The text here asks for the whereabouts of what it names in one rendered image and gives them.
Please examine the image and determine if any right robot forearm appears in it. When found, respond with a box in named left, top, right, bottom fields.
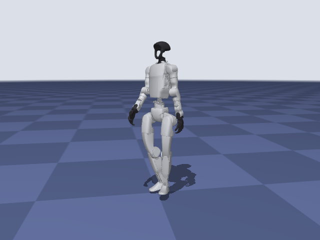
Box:
left=133, top=92, right=147, bottom=111

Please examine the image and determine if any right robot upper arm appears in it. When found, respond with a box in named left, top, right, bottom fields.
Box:
left=141, top=66, right=151, bottom=95

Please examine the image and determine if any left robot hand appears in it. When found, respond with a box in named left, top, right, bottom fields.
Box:
left=175, top=112, right=184, bottom=134

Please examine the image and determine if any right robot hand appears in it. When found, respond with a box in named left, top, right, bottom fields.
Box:
left=128, top=104, right=138, bottom=126

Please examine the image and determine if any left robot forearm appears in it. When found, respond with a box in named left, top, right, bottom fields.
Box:
left=172, top=88, right=184, bottom=117

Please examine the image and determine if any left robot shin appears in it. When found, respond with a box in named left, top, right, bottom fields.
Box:
left=161, top=151, right=172, bottom=187

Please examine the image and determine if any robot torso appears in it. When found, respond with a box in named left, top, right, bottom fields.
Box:
left=149, top=61, right=172, bottom=122

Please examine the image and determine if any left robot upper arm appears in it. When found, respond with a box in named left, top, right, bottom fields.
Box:
left=165, top=64, right=178, bottom=97

